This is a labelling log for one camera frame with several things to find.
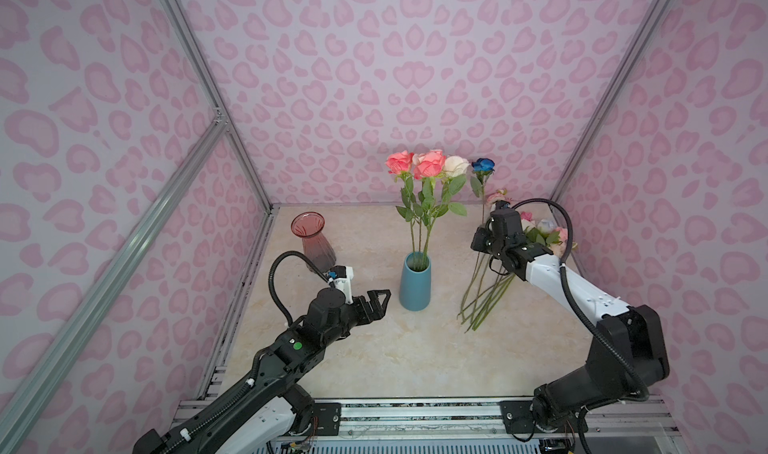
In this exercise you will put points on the blue artificial rose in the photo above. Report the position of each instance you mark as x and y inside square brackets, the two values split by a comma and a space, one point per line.
[482, 170]

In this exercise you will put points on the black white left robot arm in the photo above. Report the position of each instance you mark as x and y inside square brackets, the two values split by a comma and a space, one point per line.
[267, 401]

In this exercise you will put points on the aluminium frame left diagonal bar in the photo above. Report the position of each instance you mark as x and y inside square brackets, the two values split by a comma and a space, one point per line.
[39, 387]

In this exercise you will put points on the aluminium frame left corner post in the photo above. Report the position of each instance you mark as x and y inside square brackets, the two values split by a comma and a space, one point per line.
[182, 27]

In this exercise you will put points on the aluminium frame right corner post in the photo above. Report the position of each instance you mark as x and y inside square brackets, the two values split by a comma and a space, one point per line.
[642, 38]

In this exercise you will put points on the aluminium frame corner post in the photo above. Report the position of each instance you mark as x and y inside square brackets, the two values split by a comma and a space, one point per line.
[642, 38]
[182, 27]

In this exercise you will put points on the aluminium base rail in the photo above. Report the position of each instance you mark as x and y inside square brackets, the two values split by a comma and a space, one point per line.
[452, 425]

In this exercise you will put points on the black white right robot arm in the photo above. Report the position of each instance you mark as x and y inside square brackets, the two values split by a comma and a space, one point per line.
[627, 354]

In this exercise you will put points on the bunch of artificial flowers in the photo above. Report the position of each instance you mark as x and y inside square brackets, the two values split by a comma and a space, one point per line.
[492, 278]

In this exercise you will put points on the teal ceramic vase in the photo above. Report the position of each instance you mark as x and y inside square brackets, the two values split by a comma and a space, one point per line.
[416, 282]

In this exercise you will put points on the coral pink artificial rose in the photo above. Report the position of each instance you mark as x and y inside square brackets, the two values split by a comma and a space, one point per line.
[400, 165]

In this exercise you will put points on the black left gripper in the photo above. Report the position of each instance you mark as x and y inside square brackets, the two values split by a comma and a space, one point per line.
[377, 310]

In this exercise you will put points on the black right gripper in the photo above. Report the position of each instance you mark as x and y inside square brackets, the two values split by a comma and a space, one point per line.
[480, 235]

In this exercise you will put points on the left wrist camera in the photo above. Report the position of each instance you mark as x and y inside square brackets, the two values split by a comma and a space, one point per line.
[340, 278]

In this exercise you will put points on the red ribbed glass vase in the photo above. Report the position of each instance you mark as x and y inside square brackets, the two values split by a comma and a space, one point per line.
[308, 227]

